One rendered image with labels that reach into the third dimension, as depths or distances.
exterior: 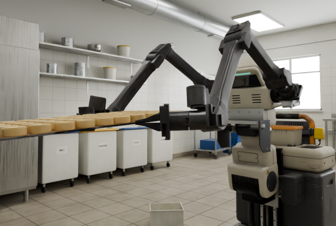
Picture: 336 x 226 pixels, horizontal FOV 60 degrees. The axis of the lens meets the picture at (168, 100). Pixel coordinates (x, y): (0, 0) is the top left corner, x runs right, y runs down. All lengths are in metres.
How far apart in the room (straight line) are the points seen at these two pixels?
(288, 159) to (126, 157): 3.28
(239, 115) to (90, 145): 2.99
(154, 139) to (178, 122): 4.30
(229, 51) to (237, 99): 0.62
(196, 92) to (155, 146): 4.35
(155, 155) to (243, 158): 3.61
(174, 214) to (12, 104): 2.06
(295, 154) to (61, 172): 3.07
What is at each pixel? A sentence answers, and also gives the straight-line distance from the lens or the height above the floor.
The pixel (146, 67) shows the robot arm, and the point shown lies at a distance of 1.41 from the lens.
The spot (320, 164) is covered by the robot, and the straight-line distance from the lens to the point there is 1.77.
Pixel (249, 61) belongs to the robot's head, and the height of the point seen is 1.28.
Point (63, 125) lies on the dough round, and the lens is 0.75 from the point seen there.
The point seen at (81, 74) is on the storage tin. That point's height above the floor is 1.60.
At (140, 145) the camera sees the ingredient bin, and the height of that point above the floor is 0.47.
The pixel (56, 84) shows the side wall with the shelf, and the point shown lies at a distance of 4.77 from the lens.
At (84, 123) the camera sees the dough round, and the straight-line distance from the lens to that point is 0.77.
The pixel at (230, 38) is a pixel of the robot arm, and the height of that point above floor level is 1.29.
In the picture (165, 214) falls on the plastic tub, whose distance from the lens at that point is 2.72.
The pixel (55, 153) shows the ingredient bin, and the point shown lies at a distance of 4.05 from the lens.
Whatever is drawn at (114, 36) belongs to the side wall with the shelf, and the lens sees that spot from 5.51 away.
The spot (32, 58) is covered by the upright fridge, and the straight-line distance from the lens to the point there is 3.66.
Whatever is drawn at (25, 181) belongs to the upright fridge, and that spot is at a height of 0.25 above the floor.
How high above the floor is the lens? 1.02
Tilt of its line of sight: 2 degrees up
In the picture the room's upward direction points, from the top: straight up
